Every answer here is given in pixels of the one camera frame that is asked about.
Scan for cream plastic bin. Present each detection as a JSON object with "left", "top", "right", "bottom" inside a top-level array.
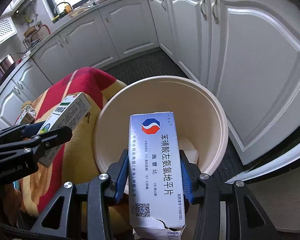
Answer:
[{"left": 92, "top": 76, "right": 228, "bottom": 195}]

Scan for red yellow printed blanket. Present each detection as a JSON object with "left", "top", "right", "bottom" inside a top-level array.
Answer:
[{"left": 14, "top": 67, "right": 133, "bottom": 233}]

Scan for speckled kitchen countertop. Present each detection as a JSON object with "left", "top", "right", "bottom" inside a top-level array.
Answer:
[{"left": 0, "top": 0, "right": 210, "bottom": 93}]

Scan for white and yellow small box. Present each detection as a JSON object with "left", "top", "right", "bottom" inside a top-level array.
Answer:
[{"left": 14, "top": 105, "right": 37, "bottom": 126}]

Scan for white lattice upper cabinets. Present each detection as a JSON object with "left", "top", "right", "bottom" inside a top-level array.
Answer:
[{"left": 0, "top": 17, "right": 18, "bottom": 53}]

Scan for red rimmed cutting board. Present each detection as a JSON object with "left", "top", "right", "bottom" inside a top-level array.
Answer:
[{"left": 37, "top": 24, "right": 51, "bottom": 41}]

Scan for curved metal faucet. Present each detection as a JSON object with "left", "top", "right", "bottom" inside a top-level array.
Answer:
[{"left": 53, "top": 2, "right": 73, "bottom": 16}]

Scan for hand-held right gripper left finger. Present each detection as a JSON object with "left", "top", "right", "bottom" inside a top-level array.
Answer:
[{"left": 30, "top": 149, "right": 129, "bottom": 240}]

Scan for black wire dish rack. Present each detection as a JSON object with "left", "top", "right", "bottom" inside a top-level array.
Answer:
[{"left": 22, "top": 30, "right": 50, "bottom": 50}]

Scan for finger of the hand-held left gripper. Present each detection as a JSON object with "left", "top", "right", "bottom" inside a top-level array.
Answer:
[
  {"left": 0, "top": 120, "right": 50, "bottom": 146},
  {"left": 0, "top": 127, "right": 73, "bottom": 156}
]

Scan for blue white medicine box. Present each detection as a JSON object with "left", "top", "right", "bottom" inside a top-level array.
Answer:
[{"left": 128, "top": 111, "right": 187, "bottom": 240}]

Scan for white water heater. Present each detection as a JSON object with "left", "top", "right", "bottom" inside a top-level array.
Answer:
[{"left": 10, "top": 0, "right": 39, "bottom": 13}]

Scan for green striped medicine box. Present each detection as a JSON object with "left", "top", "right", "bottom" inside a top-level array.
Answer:
[{"left": 38, "top": 92, "right": 92, "bottom": 168}]

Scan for rose metal rice cooker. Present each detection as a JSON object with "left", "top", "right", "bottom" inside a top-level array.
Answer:
[{"left": 0, "top": 54, "right": 17, "bottom": 81}]

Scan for white lower kitchen cabinets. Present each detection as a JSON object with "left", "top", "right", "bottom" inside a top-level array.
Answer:
[{"left": 0, "top": 0, "right": 300, "bottom": 180}]

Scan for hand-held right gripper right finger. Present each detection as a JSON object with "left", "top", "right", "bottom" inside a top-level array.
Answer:
[{"left": 179, "top": 149, "right": 278, "bottom": 240}]

